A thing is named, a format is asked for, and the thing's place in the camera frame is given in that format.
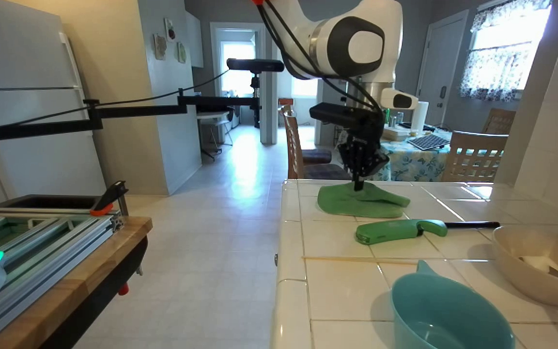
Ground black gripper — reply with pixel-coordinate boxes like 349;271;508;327
338;123;388;191

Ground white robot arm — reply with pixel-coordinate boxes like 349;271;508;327
253;0;419;189

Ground beige bowl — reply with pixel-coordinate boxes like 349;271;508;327
493;224;558;306

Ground black camera on boom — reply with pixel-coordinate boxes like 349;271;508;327
227;58;286;73

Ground wooden dining chair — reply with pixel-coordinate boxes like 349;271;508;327
442;129;508;182

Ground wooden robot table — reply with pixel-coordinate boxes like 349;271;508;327
0;217;154;349

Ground aluminium frame rails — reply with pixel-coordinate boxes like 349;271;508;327
0;209;119;331

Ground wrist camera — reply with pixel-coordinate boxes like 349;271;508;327
311;102;373;127

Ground white refrigerator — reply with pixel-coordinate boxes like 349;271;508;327
0;0;105;201

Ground orange black clamp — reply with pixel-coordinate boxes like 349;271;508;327
90;180;129;217

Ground blue plastic measuring cup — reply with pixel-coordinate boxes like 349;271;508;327
390;259;516;349

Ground green towel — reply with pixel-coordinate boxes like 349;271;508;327
318;182;411;218

